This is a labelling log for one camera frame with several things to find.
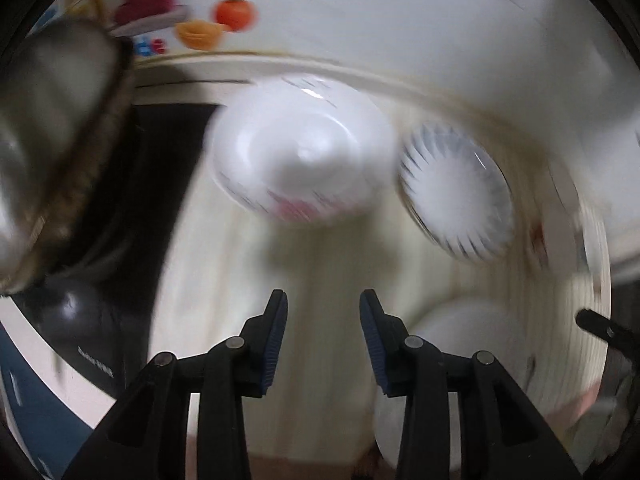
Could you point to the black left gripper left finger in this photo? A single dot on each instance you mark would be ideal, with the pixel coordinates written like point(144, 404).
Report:
point(240, 367)

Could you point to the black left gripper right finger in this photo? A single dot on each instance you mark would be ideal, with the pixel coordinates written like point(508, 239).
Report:
point(409, 367)

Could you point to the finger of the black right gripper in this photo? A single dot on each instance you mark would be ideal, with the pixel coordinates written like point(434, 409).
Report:
point(616, 336)

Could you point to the white plate with colourful spots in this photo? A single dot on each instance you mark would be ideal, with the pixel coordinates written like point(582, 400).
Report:
point(561, 241)

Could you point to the black induction cooker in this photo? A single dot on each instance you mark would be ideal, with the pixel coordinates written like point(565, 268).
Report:
point(94, 306)

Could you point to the blue striped white plate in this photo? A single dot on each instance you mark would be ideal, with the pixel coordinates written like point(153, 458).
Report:
point(456, 193)

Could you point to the small white floral plate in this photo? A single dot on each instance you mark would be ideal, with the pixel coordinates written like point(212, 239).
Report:
point(301, 149)

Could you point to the stainless steel pot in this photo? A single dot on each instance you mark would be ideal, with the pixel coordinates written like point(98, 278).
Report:
point(64, 96)

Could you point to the fruit pattern wall sticker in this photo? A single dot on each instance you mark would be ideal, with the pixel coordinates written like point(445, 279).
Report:
point(159, 27)

